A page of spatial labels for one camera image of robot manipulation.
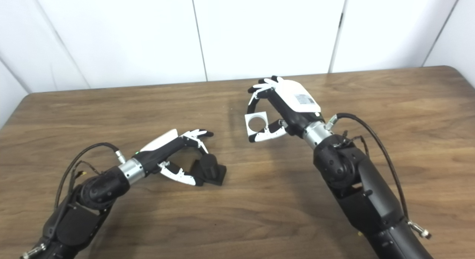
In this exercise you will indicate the black peg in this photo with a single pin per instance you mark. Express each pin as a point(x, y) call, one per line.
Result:
point(211, 170)

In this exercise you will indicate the black and white left hand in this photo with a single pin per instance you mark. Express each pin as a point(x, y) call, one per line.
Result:
point(159, 149)

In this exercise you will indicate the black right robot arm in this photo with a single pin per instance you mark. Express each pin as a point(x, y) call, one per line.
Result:
point(363, 192)

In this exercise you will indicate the white square piece with hole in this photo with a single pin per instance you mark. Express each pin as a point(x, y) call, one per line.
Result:
point(248, 124)

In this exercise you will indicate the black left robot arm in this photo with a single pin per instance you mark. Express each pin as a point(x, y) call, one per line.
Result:
point(92, 196)

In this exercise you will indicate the black and white right hand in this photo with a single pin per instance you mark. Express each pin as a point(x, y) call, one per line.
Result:
point(293, 103)

